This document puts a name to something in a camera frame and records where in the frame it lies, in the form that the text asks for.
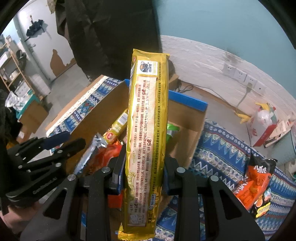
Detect orange Wangwang snack bag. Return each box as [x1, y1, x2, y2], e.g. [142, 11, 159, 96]
[74, 133, 125, 210]

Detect green snack bag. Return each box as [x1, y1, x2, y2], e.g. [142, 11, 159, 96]
[166, 123, 180, 153]

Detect long yellow biscuit pack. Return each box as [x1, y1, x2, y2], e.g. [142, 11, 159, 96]
[118, 49, 170, 240]

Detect yellow chips bag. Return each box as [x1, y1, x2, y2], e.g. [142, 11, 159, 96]
[103, 109, 128, 144]

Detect orange black snack bag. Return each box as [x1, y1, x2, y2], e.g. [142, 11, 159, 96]
[233, 155, 278, 219]

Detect left hand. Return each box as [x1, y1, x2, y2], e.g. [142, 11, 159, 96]
[1, 201, 42, 235]

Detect blue patterned cloth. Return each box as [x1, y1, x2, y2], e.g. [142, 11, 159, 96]
[46, 76, 295, 240]

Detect blue-edged cardboard box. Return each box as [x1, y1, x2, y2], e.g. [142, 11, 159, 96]
[64, 77, 207, 168]

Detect wooden shelf rack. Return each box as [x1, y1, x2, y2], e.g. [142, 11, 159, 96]
[1, 35, 35, 97]

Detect white red plastic bag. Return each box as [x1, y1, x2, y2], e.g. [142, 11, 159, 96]
[246, 102, 278, 147]

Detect black umbrella on door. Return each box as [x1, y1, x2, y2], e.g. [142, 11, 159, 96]
[25, 19, 45, 42]

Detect black hanging coat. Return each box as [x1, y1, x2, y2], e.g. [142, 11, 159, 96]
[55, 0, 162, 80]

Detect black power cable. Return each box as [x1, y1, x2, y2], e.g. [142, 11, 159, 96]
[176, 81, 239, 110]

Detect wall power sockets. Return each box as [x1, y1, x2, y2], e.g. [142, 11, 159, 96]
[223, 64, 266, 95]

